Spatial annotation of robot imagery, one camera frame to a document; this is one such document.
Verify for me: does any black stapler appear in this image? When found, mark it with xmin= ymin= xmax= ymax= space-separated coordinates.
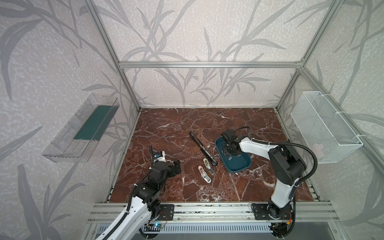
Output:
xmin=190 ymin=132 xmax=218 ymax=166

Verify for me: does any beige stapler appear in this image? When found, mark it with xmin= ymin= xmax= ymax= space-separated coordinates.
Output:
xmin=203 ymin=158 xmax=215 ymax=176

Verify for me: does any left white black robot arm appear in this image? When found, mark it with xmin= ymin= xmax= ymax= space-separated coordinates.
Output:
xmin=97 ymin=145 xmax=181 ymax=240

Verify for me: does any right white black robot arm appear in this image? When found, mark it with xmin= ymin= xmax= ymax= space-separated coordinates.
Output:
xmin=221 ymin=126 xmax=318 ymax=220

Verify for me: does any teal plastic tray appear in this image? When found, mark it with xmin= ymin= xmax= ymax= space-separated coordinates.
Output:
xmin=215 ymin=137 xmax=252 ymax=174

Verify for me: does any small green circuit board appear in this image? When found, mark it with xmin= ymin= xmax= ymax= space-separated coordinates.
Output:
xmin=146 ymin=223 xmax=166 ymax=232

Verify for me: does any green pad in bin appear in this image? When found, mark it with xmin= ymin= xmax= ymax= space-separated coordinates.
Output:
xmin=74 ymin=105 xmax=119 ymax=141

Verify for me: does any pink object in basket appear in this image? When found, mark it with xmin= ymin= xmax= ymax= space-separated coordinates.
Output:
xmin=311 ymin=143 xmax=325 ymax=159

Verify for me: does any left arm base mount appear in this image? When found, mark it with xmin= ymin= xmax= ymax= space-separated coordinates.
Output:
xmin=151 ymin=204 xmax=175 ymax=221

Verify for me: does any slotted grey cable duct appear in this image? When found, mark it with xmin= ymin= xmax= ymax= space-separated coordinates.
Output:
xmin=141 ymin=223 xmax=272 ymax=234

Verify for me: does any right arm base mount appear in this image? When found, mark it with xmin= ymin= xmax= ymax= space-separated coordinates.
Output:
xmin=251 ymin=203 xmax=294 ymax=221

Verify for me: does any aluminium front rail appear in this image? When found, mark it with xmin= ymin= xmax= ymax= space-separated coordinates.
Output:
xmin=87 ymin=202 xmax=340 ymax=224

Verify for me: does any clear plastic wall bin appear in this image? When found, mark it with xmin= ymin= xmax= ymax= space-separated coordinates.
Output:
xmin=42 ymin=94 xmax=120 ymax=163

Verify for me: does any white wire mesh basket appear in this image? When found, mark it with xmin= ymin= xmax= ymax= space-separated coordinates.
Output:
xmin=291 ymin=91 xmax=364 ymax=164

